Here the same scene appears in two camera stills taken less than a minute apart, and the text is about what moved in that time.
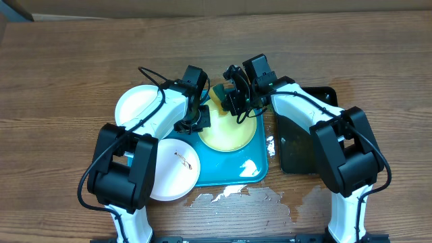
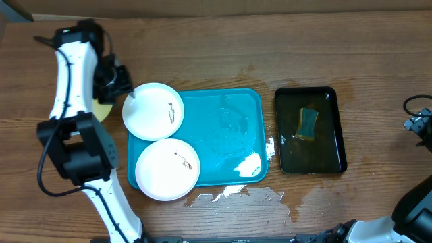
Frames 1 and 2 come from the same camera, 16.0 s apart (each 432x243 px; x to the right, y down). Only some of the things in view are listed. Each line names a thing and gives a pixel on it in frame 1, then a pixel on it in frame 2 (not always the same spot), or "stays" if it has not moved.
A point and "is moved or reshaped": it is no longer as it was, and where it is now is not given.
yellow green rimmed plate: x=225 y=133 to x=100 y=111
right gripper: x=239 y=110 to x=419 y=125
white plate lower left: x=177 y=170 stays
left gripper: x=205 y=122 to x=125 y=88
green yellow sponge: x=217 y=94 is moved or reshaped
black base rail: x=245 y=239 stays
